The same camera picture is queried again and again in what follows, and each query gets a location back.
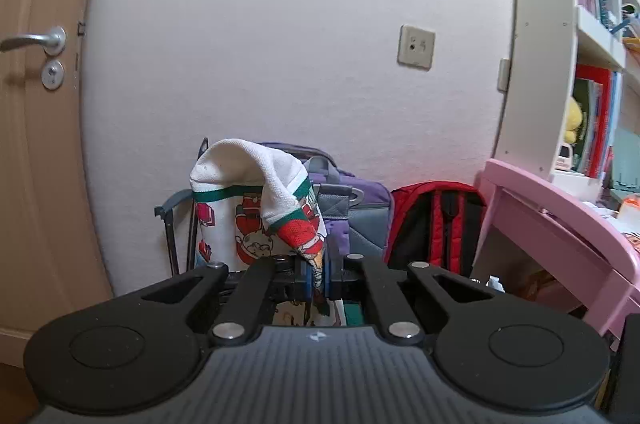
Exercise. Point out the black object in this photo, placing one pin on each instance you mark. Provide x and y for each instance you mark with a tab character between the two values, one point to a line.
627	369

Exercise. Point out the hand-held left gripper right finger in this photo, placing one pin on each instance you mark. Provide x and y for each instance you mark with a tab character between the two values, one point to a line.
328	279

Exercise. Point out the purple and grey bag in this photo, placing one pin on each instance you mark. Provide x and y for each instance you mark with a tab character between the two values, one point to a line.
365	214

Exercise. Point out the white bookshelf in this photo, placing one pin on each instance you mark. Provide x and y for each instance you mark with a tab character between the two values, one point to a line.
540	29

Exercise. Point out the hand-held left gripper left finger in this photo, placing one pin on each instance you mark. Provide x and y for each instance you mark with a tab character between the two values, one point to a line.
305	284

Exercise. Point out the red and black backpack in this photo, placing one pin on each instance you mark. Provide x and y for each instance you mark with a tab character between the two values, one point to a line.
425	224

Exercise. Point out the yellow plush toy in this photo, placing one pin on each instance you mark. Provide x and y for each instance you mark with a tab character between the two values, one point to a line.
572	119

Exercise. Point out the white toy car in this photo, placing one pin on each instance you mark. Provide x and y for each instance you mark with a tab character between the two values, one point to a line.
564	158

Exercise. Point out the wooden door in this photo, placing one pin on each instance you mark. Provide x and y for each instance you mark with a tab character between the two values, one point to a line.
30	179

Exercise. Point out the printed white cloth bag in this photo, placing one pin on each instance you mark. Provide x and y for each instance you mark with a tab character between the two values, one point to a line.
235	214

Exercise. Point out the silver door lock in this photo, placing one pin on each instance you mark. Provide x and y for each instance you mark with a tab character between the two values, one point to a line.
53	75

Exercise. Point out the row of red books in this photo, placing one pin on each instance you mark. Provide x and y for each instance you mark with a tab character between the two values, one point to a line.
597	119

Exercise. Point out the beige wall socket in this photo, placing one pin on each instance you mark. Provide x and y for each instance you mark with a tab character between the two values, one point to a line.
416	47

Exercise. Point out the pink desk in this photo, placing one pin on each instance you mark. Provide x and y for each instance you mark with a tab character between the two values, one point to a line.
540	204

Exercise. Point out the beige wall box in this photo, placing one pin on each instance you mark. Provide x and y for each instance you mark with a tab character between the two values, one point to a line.
503	75

